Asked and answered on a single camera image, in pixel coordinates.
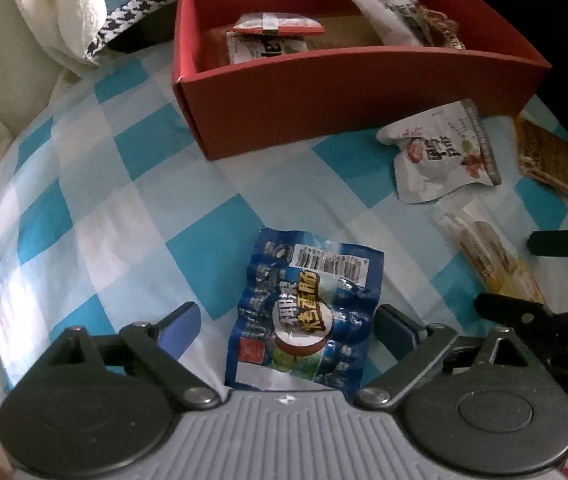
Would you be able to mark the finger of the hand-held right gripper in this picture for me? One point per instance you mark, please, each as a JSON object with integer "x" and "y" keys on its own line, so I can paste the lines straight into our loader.
{"x": 514, "y": 312}
{"x": 564, "y": 244}

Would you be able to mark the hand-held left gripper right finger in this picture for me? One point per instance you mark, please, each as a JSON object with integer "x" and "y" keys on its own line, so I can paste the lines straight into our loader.
{"x": 390, "y": 326}

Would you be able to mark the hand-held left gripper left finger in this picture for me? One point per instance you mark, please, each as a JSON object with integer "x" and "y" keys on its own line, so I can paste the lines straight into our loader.
{"x": 183, "y": 326}

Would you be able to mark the clear biscuit packet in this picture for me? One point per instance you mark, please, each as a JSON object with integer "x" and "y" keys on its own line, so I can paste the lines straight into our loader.
{"x": 494, "y": 255}

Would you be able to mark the blue snack packet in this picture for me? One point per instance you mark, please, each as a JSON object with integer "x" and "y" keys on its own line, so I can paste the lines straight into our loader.
{"x": 309, "y": 310}

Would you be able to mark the red cardboard box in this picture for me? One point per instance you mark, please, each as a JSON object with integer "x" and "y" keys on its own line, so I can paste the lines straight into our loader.
{"x": 354, "y": 95}

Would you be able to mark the brown wafer packet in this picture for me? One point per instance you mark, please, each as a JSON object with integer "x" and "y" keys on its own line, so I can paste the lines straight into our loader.
{"x": 554, "y": 165}

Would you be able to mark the blue white checkered cloth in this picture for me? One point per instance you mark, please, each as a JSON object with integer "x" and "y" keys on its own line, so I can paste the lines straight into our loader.
{"x": 128, "y": 200}

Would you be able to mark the white snack packet red print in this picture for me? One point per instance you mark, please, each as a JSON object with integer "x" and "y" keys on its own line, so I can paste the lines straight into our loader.
{"x": 439, "y": 160}

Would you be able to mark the white snack packet dark print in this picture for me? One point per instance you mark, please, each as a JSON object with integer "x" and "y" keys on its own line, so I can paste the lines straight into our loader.
{"x": 399, "y": 12}

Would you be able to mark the red white flat packet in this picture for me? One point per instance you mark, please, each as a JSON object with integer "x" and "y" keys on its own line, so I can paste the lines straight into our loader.
{"x": 284, "y": 24}

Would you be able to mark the white towel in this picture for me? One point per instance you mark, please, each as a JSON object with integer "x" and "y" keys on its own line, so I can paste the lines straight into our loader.
{"x": 38, "y": 5}

